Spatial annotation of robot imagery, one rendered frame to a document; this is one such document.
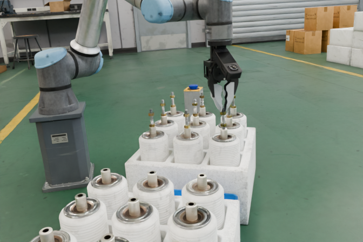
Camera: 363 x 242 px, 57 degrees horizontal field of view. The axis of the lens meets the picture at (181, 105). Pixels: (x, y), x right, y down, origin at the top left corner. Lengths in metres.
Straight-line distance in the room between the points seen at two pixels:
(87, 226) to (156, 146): 0.43
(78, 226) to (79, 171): 0.67
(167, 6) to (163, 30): 5.33
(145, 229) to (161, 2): 0.54
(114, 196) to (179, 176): 0.30
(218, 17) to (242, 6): 5.57
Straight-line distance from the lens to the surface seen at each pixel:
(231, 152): 1.03
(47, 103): 1.33
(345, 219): 1.19
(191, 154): 1.06
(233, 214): 0.82
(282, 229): 1.10
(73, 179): 1.41
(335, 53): 4.13
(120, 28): 6.19
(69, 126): 1.33
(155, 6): 0.90
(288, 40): 5.25
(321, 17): 4.91
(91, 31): 1.34
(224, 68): 0.93
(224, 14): 0.97
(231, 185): 1.04
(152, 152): 1.09
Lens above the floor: 0.63
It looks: 15 degrees down
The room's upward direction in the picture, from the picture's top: 4 degrees counter-clockwise
